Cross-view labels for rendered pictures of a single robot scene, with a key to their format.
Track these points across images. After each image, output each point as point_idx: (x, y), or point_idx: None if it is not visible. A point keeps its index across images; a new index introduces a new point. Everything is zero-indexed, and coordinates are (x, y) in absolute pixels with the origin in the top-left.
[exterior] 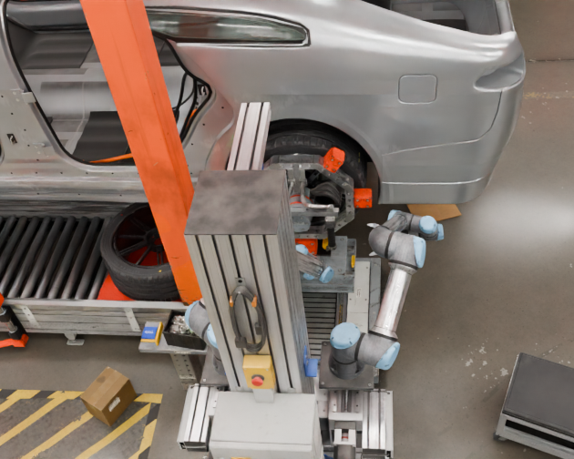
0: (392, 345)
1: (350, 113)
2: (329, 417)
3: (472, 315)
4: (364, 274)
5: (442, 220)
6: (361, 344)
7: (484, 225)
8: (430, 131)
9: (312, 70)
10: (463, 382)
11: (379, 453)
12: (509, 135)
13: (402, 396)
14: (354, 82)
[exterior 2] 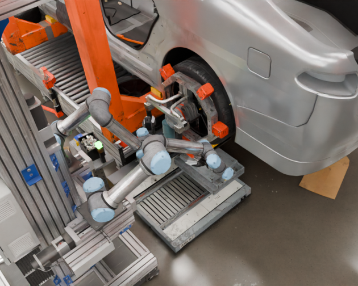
0: (103, 207)
1: (220, 62)
2: (65, 227)
3: (271, 261)
4: (232, 190)
5: (318, 194)
6: (92, 195)
7: (343, 215)
8: (265, 102)
9: (202, 19)
10: None
11: (69, 267)
12: (329, 139)
13: (180, 270)
14: (223, 39)
